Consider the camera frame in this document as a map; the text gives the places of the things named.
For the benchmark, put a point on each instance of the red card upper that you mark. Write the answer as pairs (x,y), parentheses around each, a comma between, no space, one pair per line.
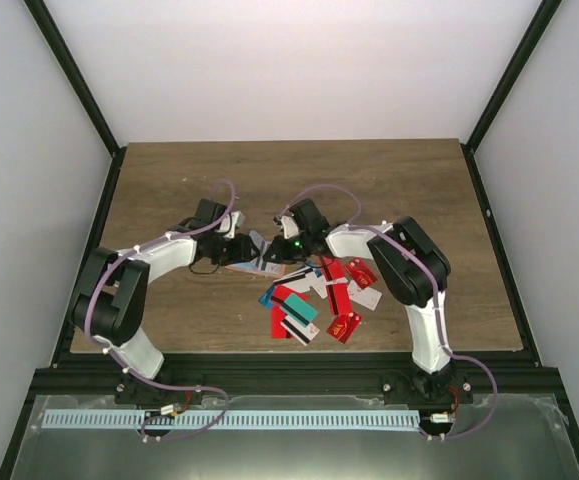
(331,269)

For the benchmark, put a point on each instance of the white card black stripe upper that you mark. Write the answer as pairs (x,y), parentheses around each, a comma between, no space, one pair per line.
(305,280)

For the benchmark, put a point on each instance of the blue card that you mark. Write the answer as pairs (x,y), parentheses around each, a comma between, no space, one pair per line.
(269,299)

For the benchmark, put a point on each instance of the white card right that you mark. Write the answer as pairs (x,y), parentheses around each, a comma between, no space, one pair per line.
(368,297)

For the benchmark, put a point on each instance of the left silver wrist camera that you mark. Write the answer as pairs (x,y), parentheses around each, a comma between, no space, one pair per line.
(231,224)

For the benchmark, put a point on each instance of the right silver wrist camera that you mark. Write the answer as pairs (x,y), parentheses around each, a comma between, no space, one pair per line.
(287,226)

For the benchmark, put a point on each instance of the light blue slotted cable duct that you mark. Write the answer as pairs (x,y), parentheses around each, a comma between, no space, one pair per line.
(370,420)

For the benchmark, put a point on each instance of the left black frame post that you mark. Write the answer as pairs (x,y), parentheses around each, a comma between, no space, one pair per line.
(58,46)

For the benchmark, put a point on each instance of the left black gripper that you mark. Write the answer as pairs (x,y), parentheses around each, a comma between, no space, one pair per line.
(242,252)

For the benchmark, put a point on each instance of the pink card holder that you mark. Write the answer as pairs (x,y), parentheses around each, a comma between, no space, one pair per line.
(259,266)

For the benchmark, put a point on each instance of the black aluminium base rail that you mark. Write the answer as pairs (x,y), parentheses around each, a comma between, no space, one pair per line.
(294,373)

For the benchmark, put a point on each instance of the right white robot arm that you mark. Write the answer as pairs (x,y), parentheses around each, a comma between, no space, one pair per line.
(413,267)

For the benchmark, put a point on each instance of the red VIP card right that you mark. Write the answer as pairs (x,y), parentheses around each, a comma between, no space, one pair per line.
(360,273)

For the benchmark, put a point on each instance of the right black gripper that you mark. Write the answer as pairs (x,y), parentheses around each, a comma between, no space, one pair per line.
(280,251)

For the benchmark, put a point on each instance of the red vip card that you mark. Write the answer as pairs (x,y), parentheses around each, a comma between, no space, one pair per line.
(343,326)
(360,273)

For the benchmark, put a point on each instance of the teal card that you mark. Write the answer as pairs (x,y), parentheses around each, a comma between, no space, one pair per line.
(299,309)

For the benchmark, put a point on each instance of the right black frame post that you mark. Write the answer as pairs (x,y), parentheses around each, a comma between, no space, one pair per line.
(530,39)

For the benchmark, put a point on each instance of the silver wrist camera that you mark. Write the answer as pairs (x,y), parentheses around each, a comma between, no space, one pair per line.
(287,226)
(231,224)

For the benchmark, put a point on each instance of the black frame post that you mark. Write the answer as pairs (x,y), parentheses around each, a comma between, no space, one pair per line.
(530,39)
(58,46)

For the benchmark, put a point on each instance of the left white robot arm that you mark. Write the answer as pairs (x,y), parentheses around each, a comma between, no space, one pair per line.
(109,298)

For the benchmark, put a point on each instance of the red VIP card front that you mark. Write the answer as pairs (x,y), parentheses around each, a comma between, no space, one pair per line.
(343,326)

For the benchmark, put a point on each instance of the white card centre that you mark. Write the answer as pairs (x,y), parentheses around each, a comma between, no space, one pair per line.
(303,333)

